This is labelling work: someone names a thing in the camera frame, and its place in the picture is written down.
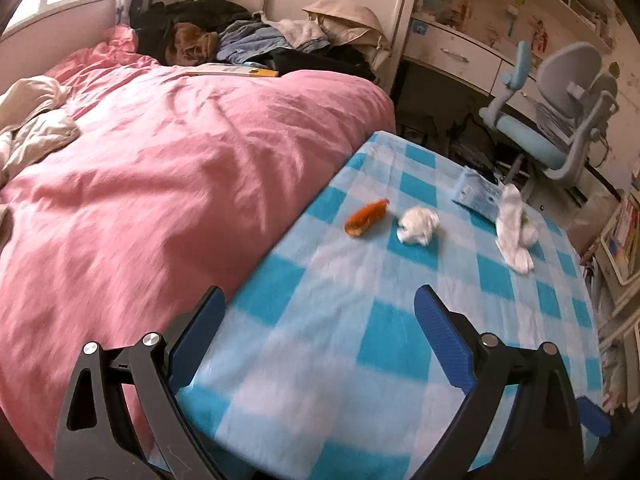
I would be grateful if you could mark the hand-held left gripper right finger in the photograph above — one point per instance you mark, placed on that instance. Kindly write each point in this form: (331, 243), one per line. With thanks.
(440, 330)

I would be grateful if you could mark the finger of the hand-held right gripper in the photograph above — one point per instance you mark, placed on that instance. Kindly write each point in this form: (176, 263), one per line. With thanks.
(595, 416)

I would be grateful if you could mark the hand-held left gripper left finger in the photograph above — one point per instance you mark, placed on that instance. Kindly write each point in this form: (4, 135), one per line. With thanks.
(200, 330)

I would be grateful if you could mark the white tissue ball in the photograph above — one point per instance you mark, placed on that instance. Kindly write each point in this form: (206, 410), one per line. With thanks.
(417, 225)

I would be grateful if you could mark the blue white checked tablecloth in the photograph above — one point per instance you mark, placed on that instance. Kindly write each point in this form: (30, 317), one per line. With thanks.
(350, 360)

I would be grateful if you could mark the white cloth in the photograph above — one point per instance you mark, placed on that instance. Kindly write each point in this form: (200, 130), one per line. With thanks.
(512, 237)

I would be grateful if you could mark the blue tissue packet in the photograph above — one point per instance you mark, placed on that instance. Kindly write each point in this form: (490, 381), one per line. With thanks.
(475, 192)

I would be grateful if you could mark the pink blanket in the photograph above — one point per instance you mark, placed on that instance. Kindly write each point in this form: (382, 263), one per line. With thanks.
(150, 185)

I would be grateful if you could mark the white bookshelf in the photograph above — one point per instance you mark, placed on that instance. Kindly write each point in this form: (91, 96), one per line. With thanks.
(620, 260)

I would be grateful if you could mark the dark bag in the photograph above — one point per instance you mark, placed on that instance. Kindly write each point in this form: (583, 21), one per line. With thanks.
(472, 135)

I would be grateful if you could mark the blue grey office chair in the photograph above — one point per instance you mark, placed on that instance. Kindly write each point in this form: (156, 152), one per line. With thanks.
(555, 110)

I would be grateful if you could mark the yellow white flat box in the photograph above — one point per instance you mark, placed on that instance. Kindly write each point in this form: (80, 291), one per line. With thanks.
(235, 70)

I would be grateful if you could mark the beige crumpled cloth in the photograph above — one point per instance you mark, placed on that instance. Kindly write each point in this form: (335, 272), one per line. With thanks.
(35, 120)

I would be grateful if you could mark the white desk with drawers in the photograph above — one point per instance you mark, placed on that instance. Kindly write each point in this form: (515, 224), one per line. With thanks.
(450, 52)

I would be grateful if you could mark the brown cloth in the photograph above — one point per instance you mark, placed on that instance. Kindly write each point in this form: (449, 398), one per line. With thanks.
(192, 45)

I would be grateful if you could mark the blue striped garment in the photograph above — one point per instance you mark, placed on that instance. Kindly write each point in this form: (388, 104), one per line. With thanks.
(250, 42)

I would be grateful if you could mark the white grey garment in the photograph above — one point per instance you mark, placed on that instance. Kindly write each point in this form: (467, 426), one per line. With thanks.
(300, 32)

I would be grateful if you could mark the black clothes pile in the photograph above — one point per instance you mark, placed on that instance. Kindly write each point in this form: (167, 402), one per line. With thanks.
(200, 15)

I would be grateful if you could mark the beige jacket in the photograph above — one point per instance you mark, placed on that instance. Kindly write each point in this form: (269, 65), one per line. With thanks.
(350, 22)

